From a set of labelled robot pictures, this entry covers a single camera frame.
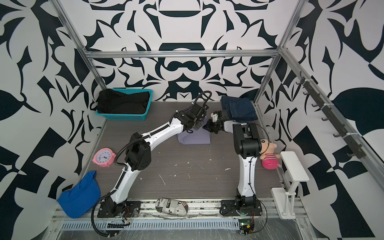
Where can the black garment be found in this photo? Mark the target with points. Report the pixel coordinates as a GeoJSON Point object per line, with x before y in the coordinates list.
{"type": "Point", "coordinates": [113, 102]}

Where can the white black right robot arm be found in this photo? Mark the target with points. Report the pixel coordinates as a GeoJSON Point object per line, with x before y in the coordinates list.
{"type": "Point", "coordinates": [248, 147]}

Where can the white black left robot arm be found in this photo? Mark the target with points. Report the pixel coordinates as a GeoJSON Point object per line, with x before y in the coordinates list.
{"type": "Point", "coordinates": [137, 154]}

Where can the teal plastic basket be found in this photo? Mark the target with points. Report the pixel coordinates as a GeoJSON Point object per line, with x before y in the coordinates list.
{"type": "Point", "coordinates": [125, 117]}

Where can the lilac skirt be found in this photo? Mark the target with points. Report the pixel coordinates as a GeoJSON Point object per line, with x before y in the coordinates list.
{"type": "Point", "coordinates": [198, 137]}

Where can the blue cap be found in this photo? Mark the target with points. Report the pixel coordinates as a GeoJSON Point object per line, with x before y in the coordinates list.
{"type": "Point", "coordinates": [78, 200]}

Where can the newspaper print shoe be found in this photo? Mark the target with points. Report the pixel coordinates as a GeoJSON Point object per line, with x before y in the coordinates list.
{"type": "Point", "coordinates": [172, 207]}

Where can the green circuit board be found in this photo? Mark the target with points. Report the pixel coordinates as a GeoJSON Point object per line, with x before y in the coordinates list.
{"type": "Point", "coordinates": [246, 226]}

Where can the white cable duct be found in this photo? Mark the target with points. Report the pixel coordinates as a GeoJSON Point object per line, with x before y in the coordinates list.
{"type": "Point", "coordinates": [186, 224]}

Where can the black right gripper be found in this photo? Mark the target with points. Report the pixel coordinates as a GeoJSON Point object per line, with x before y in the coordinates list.
{"type": "Point", "coordinates": [209, 126]}

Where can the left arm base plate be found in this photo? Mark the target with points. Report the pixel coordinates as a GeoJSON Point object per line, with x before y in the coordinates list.
{"type": "Point", "coordinates": [127, 209]}

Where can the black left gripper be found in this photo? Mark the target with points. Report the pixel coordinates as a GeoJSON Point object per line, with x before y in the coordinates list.
{"type": "Point", "coordinates": [200, 125]}

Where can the pink alarm clock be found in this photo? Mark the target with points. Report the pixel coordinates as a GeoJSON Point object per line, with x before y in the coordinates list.
{"type": "Point", "coordinates": [104, 157]}

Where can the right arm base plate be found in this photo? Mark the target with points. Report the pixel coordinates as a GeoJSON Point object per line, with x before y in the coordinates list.
{"type": "Point", "coordinates": [230, 208]}

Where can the white stand rack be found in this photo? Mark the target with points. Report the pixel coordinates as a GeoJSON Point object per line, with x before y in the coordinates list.
{"type": "Point", "coordinates": [285, 199]}

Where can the black wall hook rail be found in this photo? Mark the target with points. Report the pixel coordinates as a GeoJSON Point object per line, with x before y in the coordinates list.
{"type": "Point", "coordinates": [333, 115]}

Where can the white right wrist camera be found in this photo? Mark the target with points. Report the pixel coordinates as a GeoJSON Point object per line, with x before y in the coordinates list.
{"type": "Point", "coordinates": [216, 116]}

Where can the aluminium cage frame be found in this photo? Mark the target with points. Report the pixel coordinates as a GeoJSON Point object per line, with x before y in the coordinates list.
{"type": "Point", "coordinates": [372, 161]}

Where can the plush doll toy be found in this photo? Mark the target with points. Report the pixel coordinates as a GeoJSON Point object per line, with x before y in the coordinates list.
{"type": "Point", "coordinates": [270, 160]}

